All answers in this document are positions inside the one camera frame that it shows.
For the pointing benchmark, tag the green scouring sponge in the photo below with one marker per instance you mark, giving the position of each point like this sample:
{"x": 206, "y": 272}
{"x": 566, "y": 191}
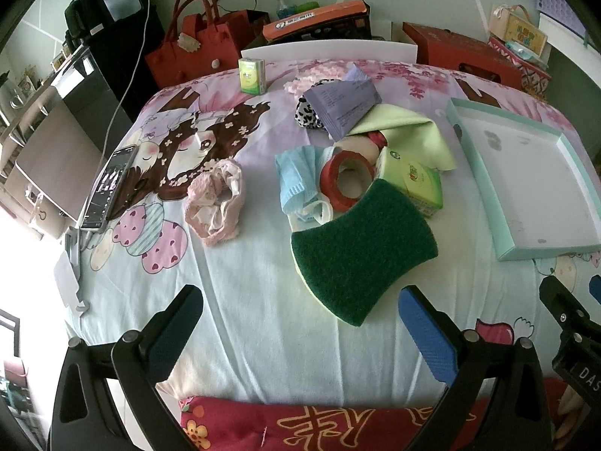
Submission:
{"x": 351, "y": 261}

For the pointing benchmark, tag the leopard print scrunchie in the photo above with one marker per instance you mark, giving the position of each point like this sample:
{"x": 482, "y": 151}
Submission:
{"x": 305, "y": 116}

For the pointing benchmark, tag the yellow gift box with handle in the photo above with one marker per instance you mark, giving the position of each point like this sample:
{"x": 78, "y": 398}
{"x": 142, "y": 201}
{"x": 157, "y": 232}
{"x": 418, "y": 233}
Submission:
{"x": 513, "y": 23}

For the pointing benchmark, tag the mint green tray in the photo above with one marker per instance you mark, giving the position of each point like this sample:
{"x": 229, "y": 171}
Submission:
{"x": 539, "y": 199}

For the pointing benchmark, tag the light green cloth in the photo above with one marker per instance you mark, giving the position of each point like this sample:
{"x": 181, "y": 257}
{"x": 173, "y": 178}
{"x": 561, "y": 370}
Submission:
{"x": 410, "y": 133}

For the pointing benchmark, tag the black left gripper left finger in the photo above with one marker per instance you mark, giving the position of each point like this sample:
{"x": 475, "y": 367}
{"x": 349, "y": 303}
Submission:
{"x": 142, "y": 359}

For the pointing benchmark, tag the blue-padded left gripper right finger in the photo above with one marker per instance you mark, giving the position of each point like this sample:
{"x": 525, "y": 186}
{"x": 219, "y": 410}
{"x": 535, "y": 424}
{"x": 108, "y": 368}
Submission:
{"x": 455, "y": 358}

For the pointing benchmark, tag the white headboard panel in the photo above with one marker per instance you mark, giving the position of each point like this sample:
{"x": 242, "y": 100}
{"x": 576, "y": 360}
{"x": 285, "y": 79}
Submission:
{"x": 336, "y": 49}

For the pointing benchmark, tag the red tote bag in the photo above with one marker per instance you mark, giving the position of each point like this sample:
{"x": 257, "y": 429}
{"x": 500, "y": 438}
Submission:
{"x": 199, "y": 41}

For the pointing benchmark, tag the orange black box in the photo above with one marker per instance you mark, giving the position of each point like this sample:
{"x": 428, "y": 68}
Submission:
{"x": 340, "y": 21}

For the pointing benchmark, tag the blue face mask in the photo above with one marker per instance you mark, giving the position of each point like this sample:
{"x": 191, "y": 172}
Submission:
{"x": 301, "y": 199}

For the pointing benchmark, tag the plastic bottle green cap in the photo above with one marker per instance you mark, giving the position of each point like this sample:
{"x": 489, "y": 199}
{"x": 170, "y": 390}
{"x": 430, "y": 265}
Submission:
{"x": 287, "y": 10}

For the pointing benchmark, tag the cartoon print bedsheet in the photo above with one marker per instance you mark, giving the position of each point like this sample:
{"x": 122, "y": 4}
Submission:
{"x": 263, "y": 337}

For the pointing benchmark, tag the small green tissue pack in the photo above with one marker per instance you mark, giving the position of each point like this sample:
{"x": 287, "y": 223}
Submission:
{"x": 252, "y": 76}

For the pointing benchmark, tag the red cardboard box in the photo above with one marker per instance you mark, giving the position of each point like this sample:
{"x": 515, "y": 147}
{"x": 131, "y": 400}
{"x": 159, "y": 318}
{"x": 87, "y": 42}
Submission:
{"x": 449, "y": 50}

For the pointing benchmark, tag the red embroidered cushion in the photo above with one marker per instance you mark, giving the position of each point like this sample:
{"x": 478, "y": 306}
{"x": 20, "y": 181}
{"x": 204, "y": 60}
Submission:
{"x": 218, "y": 424}

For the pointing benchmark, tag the black smartphone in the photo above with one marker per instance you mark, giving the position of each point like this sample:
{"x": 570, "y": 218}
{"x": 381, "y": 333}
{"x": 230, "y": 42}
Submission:
{"x": 107, "y": 187}

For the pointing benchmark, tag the pink white fuzzy cloth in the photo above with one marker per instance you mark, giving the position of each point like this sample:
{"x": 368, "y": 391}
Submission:
{"x": 298, "y": 86}

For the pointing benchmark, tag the red patterned tin box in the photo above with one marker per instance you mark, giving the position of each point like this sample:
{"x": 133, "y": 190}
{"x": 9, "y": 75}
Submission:
{"x": 534, "y": 80}

